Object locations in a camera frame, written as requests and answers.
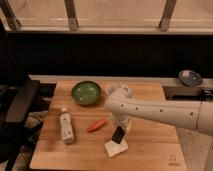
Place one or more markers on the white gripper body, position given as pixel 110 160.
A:
pixel 124 121

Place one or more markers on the black eraser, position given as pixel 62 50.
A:
pixel 118 135

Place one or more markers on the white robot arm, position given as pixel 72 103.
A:
pixel 193 115

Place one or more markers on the white sponge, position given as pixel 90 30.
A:
pixel 114 148

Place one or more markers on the orange carrot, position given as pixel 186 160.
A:
pixel 97 125

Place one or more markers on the green bowl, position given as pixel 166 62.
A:
pixel 86 93

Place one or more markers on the wooden cutting board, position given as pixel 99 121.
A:
pixel 151 146

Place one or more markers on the white bottle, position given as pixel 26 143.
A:
pixel 67 134

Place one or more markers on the blue tape roll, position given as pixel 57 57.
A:
pixel 190 78

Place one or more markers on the black office chair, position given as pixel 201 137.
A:
pixel 13 132

